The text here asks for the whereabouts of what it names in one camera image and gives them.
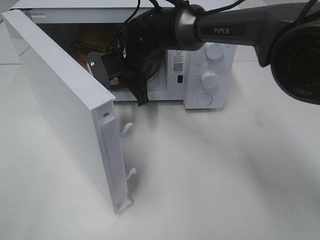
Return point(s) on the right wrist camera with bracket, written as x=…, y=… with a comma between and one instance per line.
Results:
x=110, y=62

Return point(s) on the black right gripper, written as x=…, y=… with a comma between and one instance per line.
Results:
x=145, y=38

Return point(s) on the round white door release button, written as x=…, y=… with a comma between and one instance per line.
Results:
x=205, y=99

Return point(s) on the burger with lettuce and cheese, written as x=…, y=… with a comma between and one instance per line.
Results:
x=95, y=37

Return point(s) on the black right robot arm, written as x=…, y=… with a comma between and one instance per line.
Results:
x=285, y=37

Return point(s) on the upper white microwave knob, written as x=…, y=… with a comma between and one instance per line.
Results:
x=214, y=51

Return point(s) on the lower white microwave knob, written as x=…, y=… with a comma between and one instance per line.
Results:
x=209, y=79

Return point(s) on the white microwave door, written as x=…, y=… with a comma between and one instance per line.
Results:
x=78, y=107

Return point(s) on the pink round plate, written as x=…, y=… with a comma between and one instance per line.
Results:
x=99, y=72

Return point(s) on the white microwave knob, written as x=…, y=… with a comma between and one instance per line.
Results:
x=214, y=51
x=209, y=79

